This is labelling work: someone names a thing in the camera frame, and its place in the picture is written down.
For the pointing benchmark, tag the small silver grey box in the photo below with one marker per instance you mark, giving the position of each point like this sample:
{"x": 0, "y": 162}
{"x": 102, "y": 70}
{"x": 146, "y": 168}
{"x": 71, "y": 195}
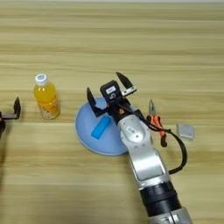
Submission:
{"x": 185, "y": 131}

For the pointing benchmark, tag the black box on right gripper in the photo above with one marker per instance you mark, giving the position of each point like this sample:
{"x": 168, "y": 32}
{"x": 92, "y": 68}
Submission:
{"x": 110, "y": 91}

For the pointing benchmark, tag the blue rectangular block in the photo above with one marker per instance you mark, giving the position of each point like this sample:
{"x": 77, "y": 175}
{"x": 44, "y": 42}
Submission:
{"x": 100, "y": 128}

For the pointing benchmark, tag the light blue round plate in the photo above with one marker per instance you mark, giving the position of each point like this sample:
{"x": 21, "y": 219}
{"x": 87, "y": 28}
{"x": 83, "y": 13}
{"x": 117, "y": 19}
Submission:
{"x": 87, "y": 131}

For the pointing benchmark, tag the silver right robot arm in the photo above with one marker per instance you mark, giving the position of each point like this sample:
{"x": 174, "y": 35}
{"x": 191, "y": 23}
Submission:
{"x": 145, "y": 157}

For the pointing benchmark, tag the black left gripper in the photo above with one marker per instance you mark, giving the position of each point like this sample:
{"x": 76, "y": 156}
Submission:
{"x": 5, "y": 116}

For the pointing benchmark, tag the orange juice bottle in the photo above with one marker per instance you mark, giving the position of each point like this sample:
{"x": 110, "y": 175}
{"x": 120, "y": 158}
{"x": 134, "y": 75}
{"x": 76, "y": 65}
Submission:
{"x": 46, "y": 99}

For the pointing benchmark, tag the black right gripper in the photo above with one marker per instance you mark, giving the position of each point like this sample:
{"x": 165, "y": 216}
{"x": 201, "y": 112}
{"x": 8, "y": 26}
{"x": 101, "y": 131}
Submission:
{"x": 115, "y": 109}

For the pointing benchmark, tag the orange black needle-nose pliers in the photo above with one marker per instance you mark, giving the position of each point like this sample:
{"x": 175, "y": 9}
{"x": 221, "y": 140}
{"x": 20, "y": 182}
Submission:
{"x": 157, "y": 121}

